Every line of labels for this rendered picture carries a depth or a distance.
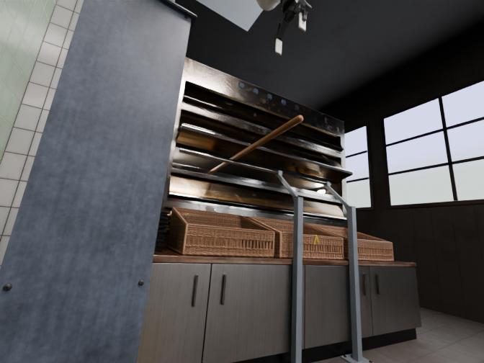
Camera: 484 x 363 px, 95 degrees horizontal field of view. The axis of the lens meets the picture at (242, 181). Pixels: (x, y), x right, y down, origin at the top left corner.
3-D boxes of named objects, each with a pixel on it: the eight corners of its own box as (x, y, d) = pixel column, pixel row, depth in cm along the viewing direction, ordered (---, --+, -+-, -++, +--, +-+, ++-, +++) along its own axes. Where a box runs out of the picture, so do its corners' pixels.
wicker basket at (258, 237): (164, 247, 150) (171, 206, 157) (238, 250, 175) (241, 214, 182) (181, 255, 108) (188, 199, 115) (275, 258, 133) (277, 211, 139)
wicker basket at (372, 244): (302, 253, 200) (302, 222, 207) (344, 255, 225) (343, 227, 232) (350, 260, 158) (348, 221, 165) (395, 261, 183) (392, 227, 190)
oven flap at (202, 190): (167, 196, 159) (170, 173, 169) (343, 221, 235) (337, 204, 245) (169, 193, 155) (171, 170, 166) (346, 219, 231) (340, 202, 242)
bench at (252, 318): (60, 354, 120) (86, 243, 134) (360, 316, 222) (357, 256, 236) (13, 444, 71) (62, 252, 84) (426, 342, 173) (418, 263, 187)
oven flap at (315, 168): (181, 127, 158) (175, 142, 174) (353, 174, 234) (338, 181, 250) (181, 124, 159) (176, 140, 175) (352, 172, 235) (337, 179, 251)
